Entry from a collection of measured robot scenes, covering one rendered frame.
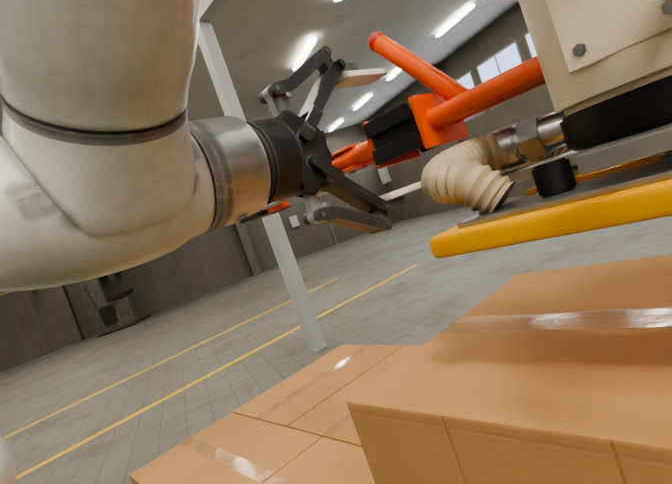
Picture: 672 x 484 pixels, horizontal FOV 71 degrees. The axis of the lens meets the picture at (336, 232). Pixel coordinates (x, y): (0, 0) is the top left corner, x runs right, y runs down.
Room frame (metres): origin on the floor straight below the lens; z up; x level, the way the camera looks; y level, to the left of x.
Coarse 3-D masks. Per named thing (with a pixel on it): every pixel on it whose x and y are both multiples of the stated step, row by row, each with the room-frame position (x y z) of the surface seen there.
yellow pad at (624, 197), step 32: (544, 192) 0.36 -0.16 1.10; (576, 192) 0.33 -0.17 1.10; (608, 192) 0.31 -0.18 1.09; (640, 192) 0.28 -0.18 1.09; (480, 224) 0.38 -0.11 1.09; (512, 224) 0.35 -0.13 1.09; (544, 224) 0.33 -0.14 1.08; (576, 224) 0.31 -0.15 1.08; (608, 224) 0.30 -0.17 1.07; (448, 256) 0.40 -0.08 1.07
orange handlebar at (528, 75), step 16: (528, 64) 0.42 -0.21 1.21; (496, 80) 0.45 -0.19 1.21; (512, 80) 0.43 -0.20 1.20; (528, 80) 0.43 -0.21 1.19; (544, 80) 0.46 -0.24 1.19; (464, 96) 0.47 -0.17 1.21; (480, 96) 0.46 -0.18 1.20; (496, 96) 0.45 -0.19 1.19; (512, 96) 0.48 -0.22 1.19; (432, 112) 0.50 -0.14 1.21; (448, 112) 0.49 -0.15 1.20; (464, 112) 0.48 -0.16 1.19; (480, 112) 0.52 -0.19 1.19; (368, 144) 0.58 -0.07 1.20; (336, 160) 0.63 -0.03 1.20; (352, 160) 0.61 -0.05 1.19; (368, 160) 0.65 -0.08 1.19
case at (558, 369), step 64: (512, 320) 0.54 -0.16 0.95; (576, 320) 0.48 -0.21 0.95; (640, 320) 0.43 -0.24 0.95; (384, 384) 0.49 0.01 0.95; (448, 384) 0.44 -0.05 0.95; (512, 384) 0.39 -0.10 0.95; (576, 384) 0.36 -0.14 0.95; (640, 384) 0.33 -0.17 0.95; (384, 448) 0.45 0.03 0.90; (448, 448) 0.39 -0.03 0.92; (512, 448) 0.34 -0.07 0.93; (576, 448) 0.30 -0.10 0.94; (640, 448) 0.27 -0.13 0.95
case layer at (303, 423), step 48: (288, 384) 1.86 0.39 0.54; (336, 384) 1.68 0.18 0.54; (240, 432) 1.55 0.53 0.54; (288, 432) 1.42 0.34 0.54; (336, 432) 1.31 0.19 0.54; (144, 480) 1.44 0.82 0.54; (192, 480) 1.33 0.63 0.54; (240, 480) 1.23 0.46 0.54; (288, 480) 1.15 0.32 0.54; (336, 480) 1.07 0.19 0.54
